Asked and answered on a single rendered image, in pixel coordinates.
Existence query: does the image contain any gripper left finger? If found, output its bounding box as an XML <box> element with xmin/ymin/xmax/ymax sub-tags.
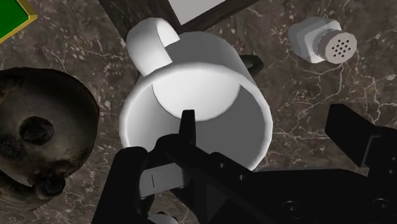
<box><xmin>91</xmin><ymin>109</ymin><xmax>259</xmax><ymax>224</ymax></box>

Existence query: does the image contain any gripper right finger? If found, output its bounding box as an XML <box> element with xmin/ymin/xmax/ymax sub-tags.
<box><xmin>324</xmin><ymin>103</ymin><xmax>397</xmax><ymax>187</ymax></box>

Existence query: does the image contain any white mug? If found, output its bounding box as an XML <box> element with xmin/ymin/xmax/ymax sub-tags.
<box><xmin>118</xmin><ymin>17</ymin><xmax>274</xmax><ymax>172</ymax></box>

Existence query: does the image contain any white salt shaker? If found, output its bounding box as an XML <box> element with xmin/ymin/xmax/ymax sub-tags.
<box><xmin>287</xmin><ymin>16</ymin><xmax>358</xmax><ymax>65</ymax></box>

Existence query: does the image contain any small black looped object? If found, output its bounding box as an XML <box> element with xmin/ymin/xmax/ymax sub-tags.
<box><xmin>239</xmin><ymin>54</ymin><xmax>265</xmax><ymax>78</ymax></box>

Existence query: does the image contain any brown skull figure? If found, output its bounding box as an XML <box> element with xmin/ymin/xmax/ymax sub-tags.
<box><xmin>0</xmin><ymin>66</ymin><xmax>101</xmax><ymax>214</ymax></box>

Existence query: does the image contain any green board with gold edge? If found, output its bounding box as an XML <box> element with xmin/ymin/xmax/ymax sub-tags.
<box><xmin>0</xmin><ymin>0</ymin><xmax>39</xmax><ymax>45</ymax></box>

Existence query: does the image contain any dark wooden frame white panel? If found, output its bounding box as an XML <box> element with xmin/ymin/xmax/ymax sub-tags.
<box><xmin>98</xmin><ymin>0</ymin><xmax>261</xmax><ymax>41</ymax></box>

